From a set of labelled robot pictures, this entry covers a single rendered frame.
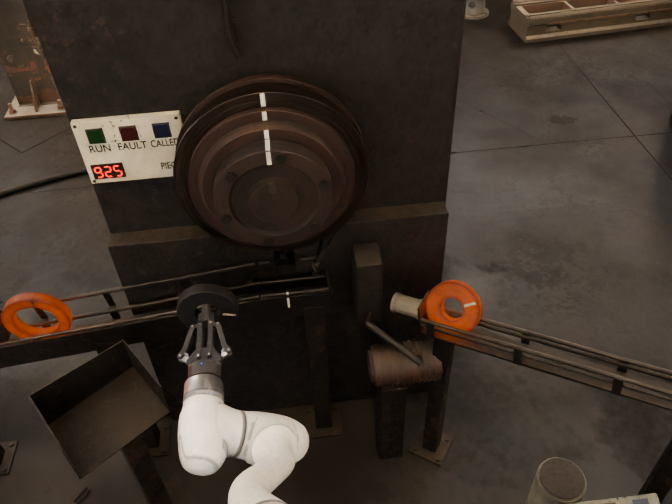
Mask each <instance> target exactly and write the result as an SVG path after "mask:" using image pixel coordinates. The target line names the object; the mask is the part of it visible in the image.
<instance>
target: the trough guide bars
mask: <svg viewBox="0 0 672 504"><path fill-rule="evenodd" d="M444 309H445V311H446V313H447V312H449V313H447V314H448V315H449V316H451V317H453V318H459V317H461V316H462V314H463V312H461V311H457V310H454V309H450V308H446V307H444ZM450 313H452V314H450ZM454 314H456V315H454ZM457 315H459V316H457ZM420 322H421V324H420V326H421V327H424V328H426V330H427V337H429V338H432V339H434V336H435V331H437V332H441V333H444V334H447V335H451V336H454V337H457V338H461V339H464V340H467V341H471V342H474V343H477V344H481V345H484V346H487V347H491V348H494V349H497V350H501V351H504V352H507V353H511V354H514V355H513V363H514V364H517V365H520V366H521V363H522V357H524V358H527V359H531V360H534V361H537V362H541V363H544V364H547V365H551V366H554V367H557V368H561V369H564V370H567V371H571V372H574V373H577V374H581V375H584V376H587V377H591V378H594V379H597V380H600V381H604V382H607V383H610V384H613V385H612V390H611V393H612V394H615V395H618V396H620V394H621V390H622V387H624V388H627V389H630V390H634V391H637V392H640V393H644V394H647V395H650V396H654V397H657V398H660V399H664V400H667V401H670V402H672V397H671V396H672V391H670V390H667V389H664V388H660V387H657V386H653V385H650V384H646V383H643V382H640V381H636V380H633V379H629V378H626V377H623V376H619V375H616V374H612V373H609V372H606V371H602V370H599V369H595V368H592V367H589V366H585V365H582V364H578V363H575V362H571V361H568V360H565V359H561V358H558V357H554V356H551V355H548V354H544V353H541V352H537V351H534V350H531V349H527V348H524V347H520V346H517V345H514V344H510V343H507V342H503V341H500V340H497V339H493V338H490V337H486V336H483V335H479V334H476V333H473V332H469V331H466V330H462V329H459V328H456V327H452V326H449V325H445V324H442V323H439V322H435V321H432V320H428V319H425V318H422V317H421V318H420ZM422 322H423V323H422ZM482 322H484V323H482ZM425 323H426V324H425ZM486 323H487V324H486ZM489 324H491V325H489ZM493 325H494V326H493ZM436 326H437V327H436ZM477 326H480V327H484V328H487V329H491V330H494V331H498V332H501V333H505V334H508V335H512V336H515V337H519V338H521V343H524V344H527V345H529V344H530V341H533V342H536V343H540V344H543V345H546V346H550V347H553V348H557V349H560V350H564V351H567V352H571V353H574V354H578V355H581V356H585V357H588V358H592V359H595V360H599V361H602V362H606V363H609V364H613V365H616V366H618V368H617V371H620V372H624V373H626V372H627V369H630V370H633V371H637V372H640V373H644V374H647V375H651V376H654V377H658V378H661V379H665V380H668V381H672V371H671V370H667V369H664V368H660V367H657V366H653V365H650V364H646V363H642V362H639V361H635V360H632V359H629V358H625V357H622V356H618V355H614V354H610V353H607V352H603V351H600V350H596V349H593V348H589V347H585V346H582V345H578V344H575V343H571V342H568V341H564V340H561V339H557V338H553V337H550V336H546V335H543V334H539V333H536V332H532V331H529V330H526V329H521V328H518V327H514V326H511V325H507V324H503V323H500V322H496V321H493V320H489V319H486V318H482V317H481V319H480V322H479V323H478V324H477ZM496 326H498V327H496ZM439 327H440V328H439ZM500 327H501V328H500ZM442 328H444V329H442ZM503 328H505V329H503ZM446 329H447V330H446ZM507 329H509V330H507ZM449 330H450V331H449ZM510 330H512V331H510ZM452 331H454V332H452ZM514 331H516V332H514ZM456 332H457V333H456ZM517 332H519V333H517ZM459 333H460V334H459ZM521 333H522V334H521ZM463 334H464V335H463ZM466 335H467V336H466ZM469 336H471V337H469ZM531 336H533V337H531ZM473 337H474V338H473ZM535 337H537V338H535ZM476 338H477V339H476ZM538 338H540V339H538ZM479 339H481V340H479ZM542 339H544V340H542ZM483 340H484V341H483ZM545 340H547V341H545ZM486 341H487V342H486ZM549 341H551V342H549ZM489 342H491V343H489ZM552 342H554V343H552ZM493 343H494V344H493ZM556 343H558V344H556ZM496 344H497V345H496ZM559 344H561V345H559ZM500 345H501V346H500ZM563 345H565V346H563ZM503 346H504V347H503ZM566 346H568V347H566ZM506 347H508V348H506ZM570 347H572V348H570ZM510 348H511V349H510ZM573 348H575V349H573ZM513 349H514V350H513ZM577 349H579V350H577ZM581 350H583V351H581ZM584 351H586V352H584ZM523 352H524V353H523ZM588 352H590V353H588ZM527 353H528V354H527ZM591 353H593V354H591ZM530 354H531V355H530ZM595 354H597V355H595ZM533 355H535V356H533ZM598 355H600V356H598ZM537 356H538V357H537ZM602 356H604V357H602ZM540 357H541V358H540ZM605 357H607V358H605ZM543 358H545V359H543ZM609 358H611V359H609ZM547 359H548V360H547ZM612 359H614V360H612ZM550 360H551V361H550ZM616 360H618V361H616ZM553 361H555V362H553ZM557 362H558V363H557ZM560 363H562V364H560ZM564 364H565V365H564ZM630 364H632V365H630ZM567 365H568V366H567ZM633 365H635V366H633ZM570 366H572V367H570ZM637 366H639V367H637ZM574 367H575V368H574ZM640 367H642V368H640ZM577 368H578V369H577ZM644 368H646V369H644ZM580 369H582V370H580ZM647 369H649V370H647ZM584 370H585V371H584ZM651 370H653V371H651ZM587 371H588V372H587ZM654 371H657V372H654ZM590 372H592V373H590ZM658 372H660V373H658ZM594 373H595V374H594ZM661 373H664V374H661ZM597 374H599V375H597ZM665 374H667V375H665ZM601 375H602V376H601ZM668 375H671V376H668ZM604 376H605V377H604ZM607 377H609V378H607ZM611 378H612V379H611ZM624 382H626V383H624ZM628 383H629V384H628ZM631 384H632V385H631ZM634 385H636V386H634ZM638 386H639V387H638ZM641 387H642V388H641ZM644 388H646V389H644ZM648 389H649V390H648ZM651 390H653V391H651ZM654 391H656V392H654ZM658 392H659V393H658ZM661 393H663V394H661ZM665 394H666V395H665ZM668 395H669V396H668Z"/></svg>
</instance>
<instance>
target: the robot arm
mask: <svg viewBox="0 0 672 504"><path fill-rule="evenodd" d="M204 328H208V338H207V347H205V348H203V345H204ZM214 330H217V332H218V335H219V339H220V342H221V345H222V350H221V352H222V354H221V355H220V353H219V352H218V351H217V350H216V349H215V348H214ZM196 333H197V344H196V350H195V351H194V352H193V353H192V354H191V356H190V357H189V353H190V350H191V348H192V345H193V342H194V339H195V336H196ZM177 357H178V360H179V362H180V363H183V362H184V363H186V364H187V366H188V379H187V380H186V381H185V384H184V396H183V407H182V411H181V413H180V416H179V422H178V450H179V457H180V461H181V464H182V467H183V468H184V469H185V470H186V471H187V472H189V473H191V474H194V475H200V476H207V475H211V474H214V473H215V472H217V471H218V470H219V468H220V467H221V466H222V465H223V463H224V461H225V459H226V458H229V457H231V458H238V459H242V460H245V461H246V462H247V463H248V464H251V465H253V466H251V467H249V468H248V469H246V470H245V471H243V472H242V473H241V474H240V475H239V476H238V477H237V478H236V479H235V480H234V482H233V483H232V485H231V487H230V490H229V495H228V504H287V503H285V502H284V501H282V500H280V499H279V498H277V497H275V496H274V495H272V494H271V492H272V491H273V490H274V489H275V488H277V487H278V486H279V485H280V484H281V483H282V482H283V481H284V480H285V479H286V478H287V477H288V476H289V475H290V474H291V472H292V471H293V469H294V466H295V462H297V461H299V460H301V459H302V458H303V457H304V455H305V454H306V452H307V450H308V447H309V435H308V433H307V430H306V428H305V427H304V426H303V425H302V424H301V423H299V422H298V421H296V420H294V419H292V418H290V417H287V416H283V415H279V414H273V413H268V412H260V411H241V410H237V409H234V408H231V407H229V406H227V405H225V404H224V391H223V387H224V386H223V382H222V379H221V365H222V363H223V359H225V358H226V357H229V358H230V357H232V351H231V348H230V347H229V346H228V345H227V344H226V340H225V337H224V334H223V331H222V327H221V324H220V322H214V313H213V311H212V312H211V306H210V304H203V306H202V313H199V314H198V321H197V324H196V325H191V326H190V328H189V331H188V333H187V336H186V339H185V342H184V345H183V348H182V350H181V351H180V352H179V354H178V355H177Z"/></svg>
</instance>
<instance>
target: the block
mask: <svg viewBox="0 0 672 504"><path fill-rule="evenodd" d="M351 256H352V293H353V305H354V310H355V316H356V319H357V321H359V322H362V321H364V318H365V315H366V313H367V312H369V311H370V312H372V314H373V315H372V318H371V321H372V320H379V319H381V317H382V294H383V262H382V257H381V253H380V249H379V246H378V244H377V243H375V242H373V243H363V244H355V245H353V246H352V248H351Z"/></svg>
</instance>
